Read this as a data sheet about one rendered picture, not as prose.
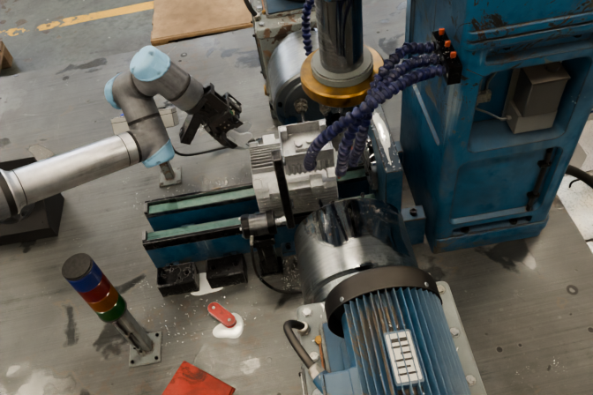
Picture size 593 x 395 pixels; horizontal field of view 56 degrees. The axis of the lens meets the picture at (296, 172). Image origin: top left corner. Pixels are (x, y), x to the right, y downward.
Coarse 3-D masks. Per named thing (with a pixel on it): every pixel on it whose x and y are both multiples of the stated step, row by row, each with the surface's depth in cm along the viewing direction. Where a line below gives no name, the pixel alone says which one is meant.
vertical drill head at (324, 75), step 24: (360, 0) 101; (336, 24) 103; (360, 24) 105; (336, 48) 107; (360, 48) 109; (312, 72) 115; (336, 72) 112; (360, 72) 111; (312, 96) 114; (336, 96) 111; (360, 96) 111
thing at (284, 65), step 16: (288, 48) 152; (272, 64) 156; (288, 64) 148; (272, 80) 154; (288, 80) 145; (272, 96) 154; (288, 96) 148; (304, 96) 149; (288, 112) 153; (304, 112) 148; (320, 112) 154; (336, 112) 155
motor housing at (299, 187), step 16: (272, 144) 136; (256, 160) 134; (272, 160) 133; (256, 176) 133; (272, 176) 133; (288, 176) 133; (304, 176) 133; (256, 192) 133; (304, 192) 133; (336, 192) 133; (272, 208) 135; (304, 208) 137
